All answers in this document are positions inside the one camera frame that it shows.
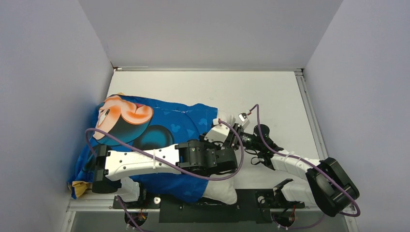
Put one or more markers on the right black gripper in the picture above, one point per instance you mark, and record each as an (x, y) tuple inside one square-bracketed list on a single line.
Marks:
[(238, 128)]

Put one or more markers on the yellow and blue pillowcase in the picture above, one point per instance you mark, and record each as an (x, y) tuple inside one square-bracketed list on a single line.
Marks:
[(129, 121)]

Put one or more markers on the white pillow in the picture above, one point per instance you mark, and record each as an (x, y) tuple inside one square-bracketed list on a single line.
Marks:
[(222, 191)]

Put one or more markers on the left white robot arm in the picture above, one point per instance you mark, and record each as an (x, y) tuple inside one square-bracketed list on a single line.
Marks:
[(188, 171)]

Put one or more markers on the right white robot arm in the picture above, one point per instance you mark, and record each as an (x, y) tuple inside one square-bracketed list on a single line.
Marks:
[(326, 184)]

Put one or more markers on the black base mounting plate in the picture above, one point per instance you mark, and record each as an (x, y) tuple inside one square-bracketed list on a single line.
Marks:
[(252, 205)]

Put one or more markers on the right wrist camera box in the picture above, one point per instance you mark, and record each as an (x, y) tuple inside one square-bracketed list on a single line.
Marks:
[(244, 118)]

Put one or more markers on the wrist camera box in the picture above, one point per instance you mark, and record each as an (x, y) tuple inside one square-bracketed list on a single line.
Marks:
[(244, 118), (218, 133)]

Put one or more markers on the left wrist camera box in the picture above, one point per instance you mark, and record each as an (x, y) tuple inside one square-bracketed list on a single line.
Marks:
[(218, 133)]

